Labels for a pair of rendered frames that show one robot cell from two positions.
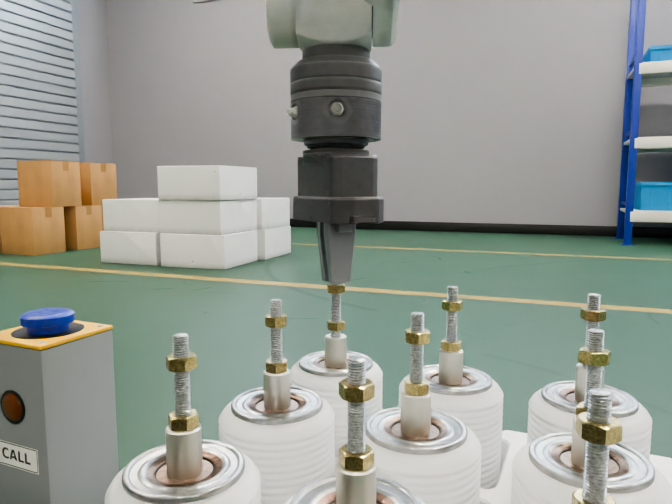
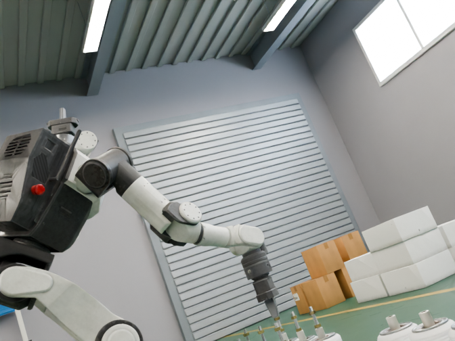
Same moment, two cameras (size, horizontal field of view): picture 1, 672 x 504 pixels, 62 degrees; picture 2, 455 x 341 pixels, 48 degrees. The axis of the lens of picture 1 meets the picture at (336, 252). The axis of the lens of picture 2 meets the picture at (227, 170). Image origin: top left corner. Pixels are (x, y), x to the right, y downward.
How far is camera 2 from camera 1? 1.35 m
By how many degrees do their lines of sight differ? 44
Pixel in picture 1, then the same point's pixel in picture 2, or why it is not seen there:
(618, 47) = not seen: outside the picture
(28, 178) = (309, 260)
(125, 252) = (367, 292)
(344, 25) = (244, 248)
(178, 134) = (412, 180)
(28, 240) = (321, 300)
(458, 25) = not seen: outside the picture
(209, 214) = (401, 252)
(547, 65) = not seen: outside the picture
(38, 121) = (319, 214)
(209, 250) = (412, 277)
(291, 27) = (236, 252)
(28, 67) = (301, 183)
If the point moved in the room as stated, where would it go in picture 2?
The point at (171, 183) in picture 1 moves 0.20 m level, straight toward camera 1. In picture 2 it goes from (372, 239) to (367, 241)
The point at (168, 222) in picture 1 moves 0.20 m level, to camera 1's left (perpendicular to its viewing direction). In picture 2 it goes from (382, 265) to (361, 273)
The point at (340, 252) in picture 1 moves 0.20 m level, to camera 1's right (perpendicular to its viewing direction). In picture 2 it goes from (271, 308) to (319, 291)
